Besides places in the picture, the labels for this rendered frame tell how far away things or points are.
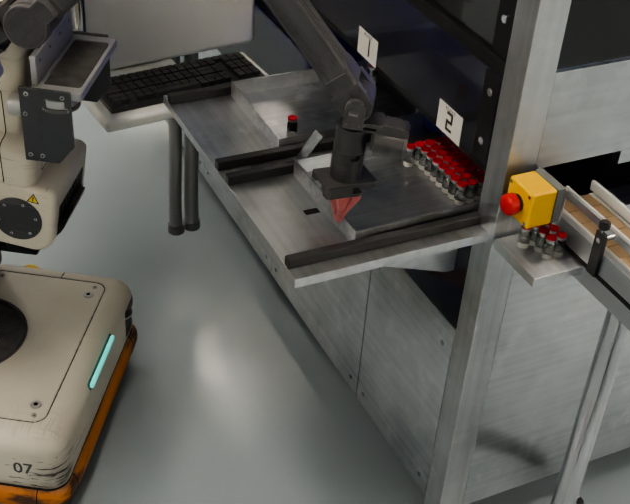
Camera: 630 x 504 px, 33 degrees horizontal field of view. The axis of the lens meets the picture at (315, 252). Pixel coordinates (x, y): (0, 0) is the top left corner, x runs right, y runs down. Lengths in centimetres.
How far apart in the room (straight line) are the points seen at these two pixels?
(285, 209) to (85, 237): 152
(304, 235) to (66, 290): 99
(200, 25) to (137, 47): 17
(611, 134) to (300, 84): 75
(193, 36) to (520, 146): 107
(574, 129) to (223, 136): 72
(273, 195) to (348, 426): 94
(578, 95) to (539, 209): 21
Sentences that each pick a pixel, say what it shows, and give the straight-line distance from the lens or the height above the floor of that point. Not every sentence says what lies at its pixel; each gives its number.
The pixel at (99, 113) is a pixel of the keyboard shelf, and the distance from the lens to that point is 251.
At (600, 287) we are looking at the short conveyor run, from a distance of 199.
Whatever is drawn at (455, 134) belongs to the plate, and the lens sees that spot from 208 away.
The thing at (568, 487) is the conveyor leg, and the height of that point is 34.
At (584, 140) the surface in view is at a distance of 204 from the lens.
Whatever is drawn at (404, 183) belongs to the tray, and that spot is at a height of 88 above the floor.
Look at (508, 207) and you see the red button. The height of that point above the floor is 100.
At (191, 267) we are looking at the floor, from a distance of 334.
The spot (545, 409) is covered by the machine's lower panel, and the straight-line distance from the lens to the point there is 251.
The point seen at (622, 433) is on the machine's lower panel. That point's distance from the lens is 278.
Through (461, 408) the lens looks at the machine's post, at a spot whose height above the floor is 43.
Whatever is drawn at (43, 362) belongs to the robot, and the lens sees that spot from 262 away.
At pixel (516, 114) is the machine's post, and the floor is 114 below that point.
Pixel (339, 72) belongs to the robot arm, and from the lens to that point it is 181.
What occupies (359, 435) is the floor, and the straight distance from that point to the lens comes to 283.
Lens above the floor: 204
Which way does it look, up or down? 37 degrees down
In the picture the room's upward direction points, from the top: 5 degrees clockwise
